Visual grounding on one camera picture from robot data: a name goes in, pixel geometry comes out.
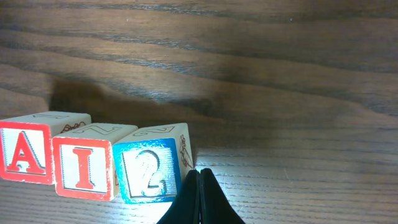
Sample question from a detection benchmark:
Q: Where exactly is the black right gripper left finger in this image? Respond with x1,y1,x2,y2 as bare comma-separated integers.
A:
157,170,200,224

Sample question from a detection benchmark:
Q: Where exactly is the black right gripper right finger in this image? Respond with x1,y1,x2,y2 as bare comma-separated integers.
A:
200,168,244,224

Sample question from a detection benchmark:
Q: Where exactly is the blue question mark block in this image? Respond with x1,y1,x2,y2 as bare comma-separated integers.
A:
113,123,195,204

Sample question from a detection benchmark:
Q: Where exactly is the red letter I block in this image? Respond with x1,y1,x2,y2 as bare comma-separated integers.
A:
52,123,138,202

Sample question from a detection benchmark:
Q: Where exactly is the red letter A block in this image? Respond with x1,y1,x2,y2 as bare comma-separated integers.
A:
1,111,91,185

